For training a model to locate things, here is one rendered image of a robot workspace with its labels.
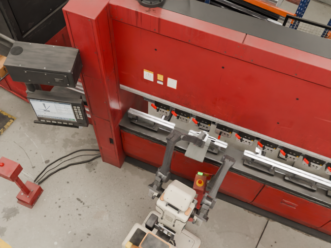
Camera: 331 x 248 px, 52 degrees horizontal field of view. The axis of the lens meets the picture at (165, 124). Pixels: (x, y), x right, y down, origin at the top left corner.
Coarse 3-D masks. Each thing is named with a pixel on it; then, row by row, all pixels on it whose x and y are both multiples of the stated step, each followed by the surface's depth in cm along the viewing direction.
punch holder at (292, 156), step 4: (284, 148) 286; (288, 148) 284; (280, 152) 296; (288, 152) 289; (292, 152) 287; (296, 152) 285; (280, 156) 298; (284, 156) 296; (288, 156) 293; (292, 156) 291; (296, 156) 289; (292, 160) 296; (296, 160) 293
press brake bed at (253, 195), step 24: (144, 144) 359; (144, 168) 412; (192, 168) 360; (216, 168) 339; (240, 192) 361; (264, 192) 340; (288, 192) 321; (264, 216) 387; (288, 216) 364; (312, 216) 340
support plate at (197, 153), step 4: (196, 136) 327; (208, 140) 325; (192, 144) 322; (208, 144) 322; (188, 148) 319; (192, 148) 319; (196, 148) 320; (200, 148) 320; (204, 148) 320; (188, 152) 317; (192, 152) 317; (196, 152) 317; (200, 152) 318; (204, 152) 318; (188, 156) 314; (192, 156) 315; (196, 156) 315; (200, 156) 315; (204, 156) 315; (200, 160) 313
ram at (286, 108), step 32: (128, 32) 249; (128, 64) 279; (160, 64) 264; (192, 64) 250; (224, 64) 237; (256, 64) 226; (160, 96) 298; (192, 96) 280; (224, 96) 264; (256, 96) 250; (288, 96) 237; (320, 96) 226; (256, 128) 280; (288, 128) 265; (320, 128) 250
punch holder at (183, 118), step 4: (176, 108) 302; (176, 112) 307; (180, 112) 304; (184, 112) 302; (180, 116) 309; (184, 116) 307; (188, 116) 304; (180, 120) 314; (184, 120) 311; (188, 120) 309
